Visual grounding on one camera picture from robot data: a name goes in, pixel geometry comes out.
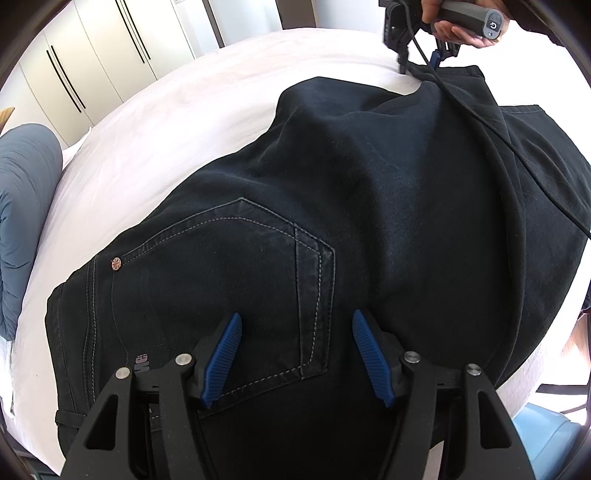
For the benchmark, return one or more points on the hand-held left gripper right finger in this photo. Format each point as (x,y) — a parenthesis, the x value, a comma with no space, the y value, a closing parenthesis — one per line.
(371,360)

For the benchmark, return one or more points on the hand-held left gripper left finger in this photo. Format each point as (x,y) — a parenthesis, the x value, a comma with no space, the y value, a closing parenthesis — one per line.
(224,355)

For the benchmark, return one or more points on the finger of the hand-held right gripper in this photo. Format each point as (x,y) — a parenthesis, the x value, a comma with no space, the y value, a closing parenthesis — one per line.
(403,60)
(434,57)

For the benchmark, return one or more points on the black denim pants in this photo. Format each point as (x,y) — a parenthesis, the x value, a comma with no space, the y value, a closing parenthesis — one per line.
(369,184)

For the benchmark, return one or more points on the person's right forearm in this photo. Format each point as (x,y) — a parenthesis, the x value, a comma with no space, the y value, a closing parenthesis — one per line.
(531,18)

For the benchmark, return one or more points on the person's right hand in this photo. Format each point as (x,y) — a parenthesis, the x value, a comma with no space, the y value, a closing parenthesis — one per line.
(461,36)

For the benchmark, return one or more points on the blue plastic object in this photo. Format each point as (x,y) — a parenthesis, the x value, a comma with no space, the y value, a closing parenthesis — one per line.
(545,434)

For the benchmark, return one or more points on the bed with white sheet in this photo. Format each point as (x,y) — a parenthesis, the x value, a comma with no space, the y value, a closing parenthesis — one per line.
(184,115)

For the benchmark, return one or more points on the rolled blue duvet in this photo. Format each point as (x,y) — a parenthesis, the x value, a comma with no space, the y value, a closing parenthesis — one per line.
(23,207)

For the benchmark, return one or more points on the yellow pillow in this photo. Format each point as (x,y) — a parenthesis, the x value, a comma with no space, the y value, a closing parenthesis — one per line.
(4,121)

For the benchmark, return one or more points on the dark brown door frame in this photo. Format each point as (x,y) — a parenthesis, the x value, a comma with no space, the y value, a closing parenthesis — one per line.
(216,23)

